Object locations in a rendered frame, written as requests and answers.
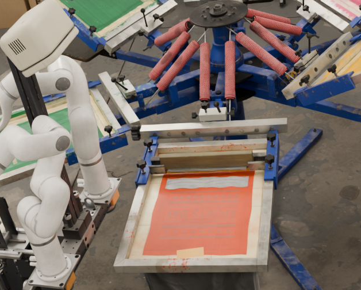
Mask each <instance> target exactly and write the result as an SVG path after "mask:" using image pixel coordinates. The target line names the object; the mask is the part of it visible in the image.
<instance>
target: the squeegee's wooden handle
mask: <svg viewBox="0 0 361 290"><path fill-rule="evenodd" d="M159 159H160V164H161V165H165V168H166V171H167V170H168V169H183V168H199V167H229V166H247V167H248V162H254V156H253V151H252V150H240V151H213V152H187V153H172V154H160V157H159Z"/></svg>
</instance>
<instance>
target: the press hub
mask: <svg viewBox="0 0 361 290"><path fill-rule="evenodd" d="M247 13H248V7H247V5H246V4H244V3H242V2H239V1H234V0H219V1H213V2H209V3H206V4H203V5H201V6H199V7H197V8H196V9H194V10H193V11H192V12H191V14H190V21H191V22H192V23H193V24H194V25H196V26H200V27H203V28H212V30H213V37H214V40H213V41H212V44H213V46H212V48H211V51H210V69H211V70H212V72H211V73H210V86H214V87H215V88H216V83H217V78H218V73H219V72H225V43H226V42H227V41H229V29H228V28H227V27H226V26H228V27H229V25H232V24H234V23H236V22H239V21H240V20H242V19H243V18H244V17H245V16H246V15H247ZM247 52H250V51H249V50H247V49H246V48H245V47H237V46H236V45H235V92H236V101H237V112H236V113H235V116H234V117H231V121H235V120H245V114H244V105H243V101H244V100H247V99H249V98H251V97H253V96H254V95H256V94H255V91H252V90H248V89H243V88H240V87H239V84H238V83H240V82H244V81H246V80H248V79H250V78H252V77H253V76H254V75H253V74H249V73H246V72H242V71H237V69H238V68H239V67H240V66H242V65H243V64H247V65H250V66H255V67H260V68H262V67H263V61H262V60H260V59H259V58H258V57H255V58H252V59H249V60H246V61H244V55H243V54H245V53H247ZM198 69H200V61H197V60H194V61H193V62H192V64H191V66H190V72H192V71H195V70H198ZM225 138H226V140H242V139H248V135H232V136H225Z"/></svg>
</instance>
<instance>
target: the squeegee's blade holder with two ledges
mask: <svg viewBox="0 0 361 290"><path fill-rule="evenodd" d="M246 169H247V166H229V167H199V168H183V169H168V172H169V173H170V172H186V171H217V170H246Z"/></svg>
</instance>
